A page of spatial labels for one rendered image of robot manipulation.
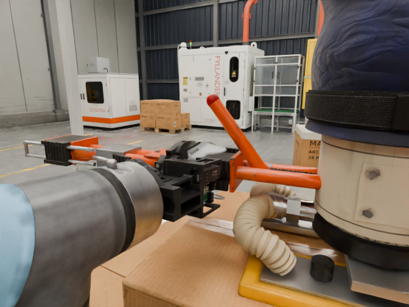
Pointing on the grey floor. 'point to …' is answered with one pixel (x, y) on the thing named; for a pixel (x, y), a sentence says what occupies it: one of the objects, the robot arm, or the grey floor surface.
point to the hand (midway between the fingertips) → (207, 166)
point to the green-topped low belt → (274, 114)
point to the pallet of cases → (164, 116)
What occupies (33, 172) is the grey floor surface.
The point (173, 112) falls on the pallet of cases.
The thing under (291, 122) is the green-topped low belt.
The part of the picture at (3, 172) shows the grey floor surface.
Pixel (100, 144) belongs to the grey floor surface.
